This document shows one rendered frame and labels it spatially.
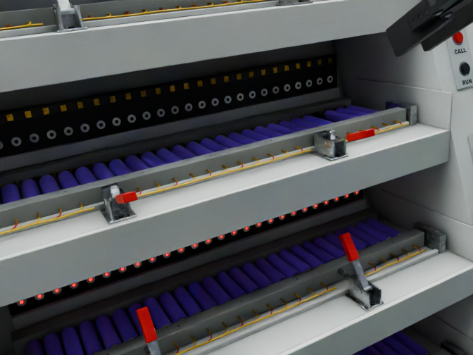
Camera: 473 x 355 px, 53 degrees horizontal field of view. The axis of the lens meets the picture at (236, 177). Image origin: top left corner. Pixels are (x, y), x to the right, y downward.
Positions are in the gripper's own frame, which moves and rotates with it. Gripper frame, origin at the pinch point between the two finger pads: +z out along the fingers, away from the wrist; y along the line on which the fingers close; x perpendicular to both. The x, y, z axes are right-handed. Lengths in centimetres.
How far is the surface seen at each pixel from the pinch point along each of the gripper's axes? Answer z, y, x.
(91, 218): 18.7, -32.3, -6.7
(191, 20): 12.1, -17.9, 9.6
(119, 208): 18.4, -29.4, -6.6
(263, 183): 15.7, -14.3, -8.5
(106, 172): 23.7, -28.7, -1.5
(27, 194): 23.1, -37.3, -1.9
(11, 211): 19.4, -39.2, -4.0
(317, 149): 18.8, -4.0, -6.0
